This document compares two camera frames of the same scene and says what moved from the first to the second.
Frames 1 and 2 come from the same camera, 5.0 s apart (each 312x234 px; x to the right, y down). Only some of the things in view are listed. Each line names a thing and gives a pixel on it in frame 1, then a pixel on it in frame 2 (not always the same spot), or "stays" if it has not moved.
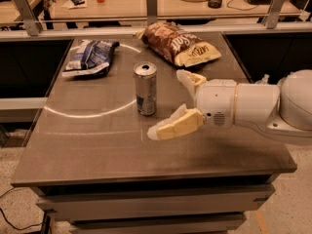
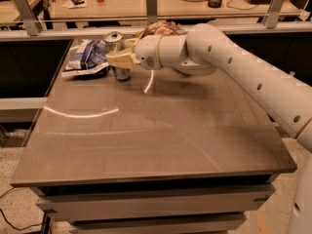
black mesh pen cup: (214, 0) stays
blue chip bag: (90, 58) stays
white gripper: (215, 101) to (146, 52)
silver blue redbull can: (146, 87) to (114, 42)
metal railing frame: (271, 18) stays
